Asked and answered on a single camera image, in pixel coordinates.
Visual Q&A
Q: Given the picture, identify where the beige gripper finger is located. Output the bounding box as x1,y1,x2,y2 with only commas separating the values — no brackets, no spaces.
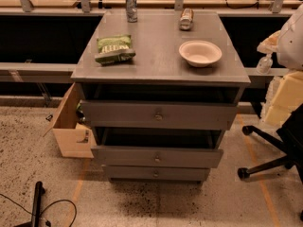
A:
257,30,280,54

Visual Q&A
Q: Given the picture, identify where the upright silver can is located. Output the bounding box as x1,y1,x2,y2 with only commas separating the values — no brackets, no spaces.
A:
125,0,137,23

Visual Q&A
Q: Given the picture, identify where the cardboard box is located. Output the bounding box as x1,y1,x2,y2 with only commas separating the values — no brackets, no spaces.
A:
45,83,96,158

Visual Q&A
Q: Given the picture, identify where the lying redbull can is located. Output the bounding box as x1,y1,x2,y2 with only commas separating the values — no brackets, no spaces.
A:
179,8,194,30

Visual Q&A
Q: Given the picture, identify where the black stand base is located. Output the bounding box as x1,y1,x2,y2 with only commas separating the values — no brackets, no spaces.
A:
14,181,45,227

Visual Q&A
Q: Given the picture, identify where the black floor cable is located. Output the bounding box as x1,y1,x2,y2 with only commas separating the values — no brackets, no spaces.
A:
0,192,79,227

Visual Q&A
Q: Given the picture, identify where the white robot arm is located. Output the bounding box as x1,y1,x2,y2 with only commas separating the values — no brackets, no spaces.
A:
257,5,303,71

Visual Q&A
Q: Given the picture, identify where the black office chair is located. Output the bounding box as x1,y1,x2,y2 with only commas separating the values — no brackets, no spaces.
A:
237,103,303,222

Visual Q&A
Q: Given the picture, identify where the white paper bowl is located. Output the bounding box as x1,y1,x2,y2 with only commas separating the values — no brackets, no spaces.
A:
179,41,223,67

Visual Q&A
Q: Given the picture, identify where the grey drawer cabinet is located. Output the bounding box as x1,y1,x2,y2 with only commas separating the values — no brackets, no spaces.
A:
72,9,250,182

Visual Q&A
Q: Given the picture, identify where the clear sanitizer bottle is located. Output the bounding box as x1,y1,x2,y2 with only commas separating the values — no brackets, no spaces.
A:
256,54,273,74

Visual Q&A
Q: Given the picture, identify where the green chip bag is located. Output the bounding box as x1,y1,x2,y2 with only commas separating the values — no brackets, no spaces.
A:
95,34,135,65

